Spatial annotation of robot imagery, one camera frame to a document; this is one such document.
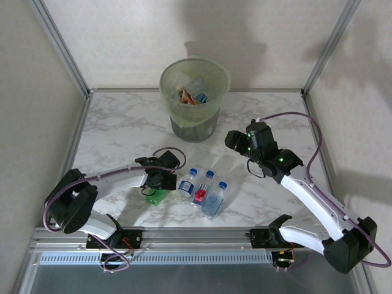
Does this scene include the green plastic bottle yellow cap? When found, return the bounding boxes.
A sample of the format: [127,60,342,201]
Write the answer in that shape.
[145,188,168,206]

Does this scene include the clear bottle pale blue label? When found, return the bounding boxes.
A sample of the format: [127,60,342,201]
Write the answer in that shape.
[200,181,228,221]

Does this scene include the brown coffee bottle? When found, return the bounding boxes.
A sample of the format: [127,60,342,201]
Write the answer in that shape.
[176,86,197,105]

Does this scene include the translucent green plastic bin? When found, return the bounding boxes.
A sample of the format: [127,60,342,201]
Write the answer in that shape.
[159,56,231,143]

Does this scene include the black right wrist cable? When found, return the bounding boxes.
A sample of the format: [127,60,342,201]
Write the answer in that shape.
[246,160,267,179]

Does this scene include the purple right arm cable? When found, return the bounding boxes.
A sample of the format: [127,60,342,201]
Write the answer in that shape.
[258,112,392,273]

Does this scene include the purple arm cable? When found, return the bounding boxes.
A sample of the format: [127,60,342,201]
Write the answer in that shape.
[258,112,392,273]
[43,146,188,274]

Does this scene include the aluminium frame rail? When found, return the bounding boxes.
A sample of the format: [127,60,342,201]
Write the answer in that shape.
[300,91,353,227]
[45,91,94,228]
[88,88,304,94]

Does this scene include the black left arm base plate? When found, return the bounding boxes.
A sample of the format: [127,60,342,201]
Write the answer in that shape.
[85,228,144,249]

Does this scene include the aluminium mounting rail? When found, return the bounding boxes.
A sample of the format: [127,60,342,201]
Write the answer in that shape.
[29,225,364,254]

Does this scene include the slotted grey cable duct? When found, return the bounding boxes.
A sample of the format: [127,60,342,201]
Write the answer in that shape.
[39,251,275,266]

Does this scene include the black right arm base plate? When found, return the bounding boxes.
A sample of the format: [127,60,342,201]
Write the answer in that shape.
[249,228,306,249]

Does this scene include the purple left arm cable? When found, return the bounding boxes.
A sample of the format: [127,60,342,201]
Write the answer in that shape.
[43,146,188,274]

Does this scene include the aluminium frame post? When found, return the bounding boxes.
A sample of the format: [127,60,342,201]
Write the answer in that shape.
[26,0,92,97]
[301,0,362,94]

